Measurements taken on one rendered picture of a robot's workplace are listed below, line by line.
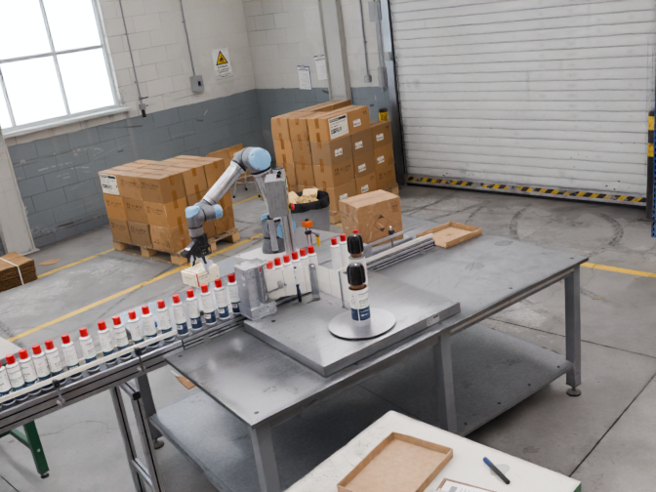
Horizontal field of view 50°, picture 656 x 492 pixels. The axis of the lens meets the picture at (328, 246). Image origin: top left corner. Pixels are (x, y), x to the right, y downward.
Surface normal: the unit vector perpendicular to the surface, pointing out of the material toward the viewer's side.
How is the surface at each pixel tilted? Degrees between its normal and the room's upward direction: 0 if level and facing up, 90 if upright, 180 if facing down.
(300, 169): 87
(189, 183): 90
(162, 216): 90
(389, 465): 0
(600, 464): 0
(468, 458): 0
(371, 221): 90
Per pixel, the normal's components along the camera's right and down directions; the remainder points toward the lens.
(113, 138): 0.72, 0.14
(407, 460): -0.13, -0.94
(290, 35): -0.68, 0.32
